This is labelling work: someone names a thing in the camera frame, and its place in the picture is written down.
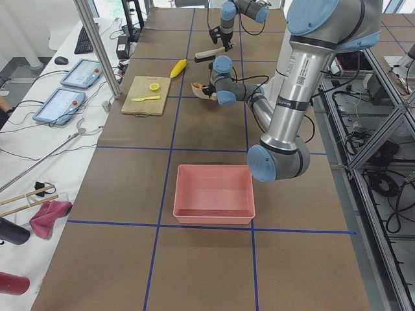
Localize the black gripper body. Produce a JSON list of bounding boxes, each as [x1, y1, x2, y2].
[[209, 27, 233, 52], [202, 84, 217, 98]]

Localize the beige plastic dustpan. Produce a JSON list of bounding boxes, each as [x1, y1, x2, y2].
[[191, 82, 217, 101]]

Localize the tan toy ginger root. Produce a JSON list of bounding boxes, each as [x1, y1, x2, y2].
[[192, 82, 203, 89]]

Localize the beige hand brush black bristles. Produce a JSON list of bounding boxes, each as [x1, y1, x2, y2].
[[194, 42, 235, 63]]

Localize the yellow toy corn cob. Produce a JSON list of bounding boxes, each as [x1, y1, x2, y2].
[[169, 59, 187, 78]]

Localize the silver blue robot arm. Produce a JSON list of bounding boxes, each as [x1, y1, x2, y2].
[[192, 1, 383, 182], [207, 0, 270, 52]]

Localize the pink plastic bin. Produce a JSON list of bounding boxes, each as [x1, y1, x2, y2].
[[173, 164, 255, 225]]

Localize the yellow plastic toy knife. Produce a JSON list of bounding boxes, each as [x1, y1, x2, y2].
[[130, 95, 161, 102]]

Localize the yellow toy lemon slices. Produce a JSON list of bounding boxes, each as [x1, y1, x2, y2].
[[148, 82, 161, 92]]

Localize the wooden cutting board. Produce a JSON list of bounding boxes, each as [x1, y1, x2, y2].
[[121, 76, 171, 116]]

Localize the black power supply box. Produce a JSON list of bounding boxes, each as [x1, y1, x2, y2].
[[116, 35, 136, 60]]

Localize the far blue teach pendant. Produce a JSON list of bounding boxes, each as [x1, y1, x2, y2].
[[60, 58, 102, 89]]

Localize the blue teach pendant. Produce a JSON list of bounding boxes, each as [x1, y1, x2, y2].
[[32, 87, 86, 126], [60, 58, 102, 89]]

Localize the black keyboard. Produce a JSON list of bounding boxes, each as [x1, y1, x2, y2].
[[74, 27, 93, 54]]

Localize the metal grabber pole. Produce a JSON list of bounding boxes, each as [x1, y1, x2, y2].
[[1, 118, 104, 192]]

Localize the near blue teach pendant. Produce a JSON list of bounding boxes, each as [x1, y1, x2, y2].
[[32, 87, 86, 126]]

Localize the black computer mouse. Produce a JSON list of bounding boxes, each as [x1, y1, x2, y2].
[[54, 56, 69, 65]]

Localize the wooden sticks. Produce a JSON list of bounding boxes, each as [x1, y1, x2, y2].
[[1, 184, 59, 217]]

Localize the maroon cloth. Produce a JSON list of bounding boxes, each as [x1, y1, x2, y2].
[[29, 201, 73, 240]]

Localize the black bottle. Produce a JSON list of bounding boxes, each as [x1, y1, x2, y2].
[[0, 217, 30, 245]]

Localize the red bottle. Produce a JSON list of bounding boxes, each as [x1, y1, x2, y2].
[[1, 272, 30, 295]]

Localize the aluminium frame post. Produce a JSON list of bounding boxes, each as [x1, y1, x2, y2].
[[73, 0, 121, 99]]

